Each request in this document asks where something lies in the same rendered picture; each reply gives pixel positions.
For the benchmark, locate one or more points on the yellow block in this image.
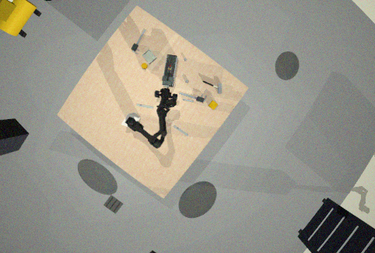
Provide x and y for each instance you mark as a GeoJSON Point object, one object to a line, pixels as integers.
{"type": "Point", "coordinates": [213, 105]}

